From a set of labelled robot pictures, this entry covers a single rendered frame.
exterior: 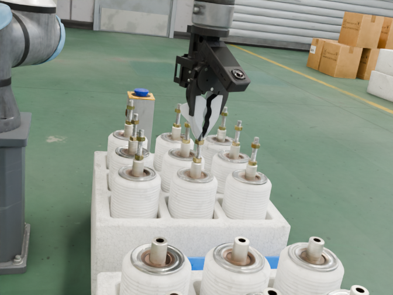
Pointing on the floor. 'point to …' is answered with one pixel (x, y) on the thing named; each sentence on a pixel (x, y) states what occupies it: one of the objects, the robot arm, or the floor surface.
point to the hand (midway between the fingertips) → (202, 133)
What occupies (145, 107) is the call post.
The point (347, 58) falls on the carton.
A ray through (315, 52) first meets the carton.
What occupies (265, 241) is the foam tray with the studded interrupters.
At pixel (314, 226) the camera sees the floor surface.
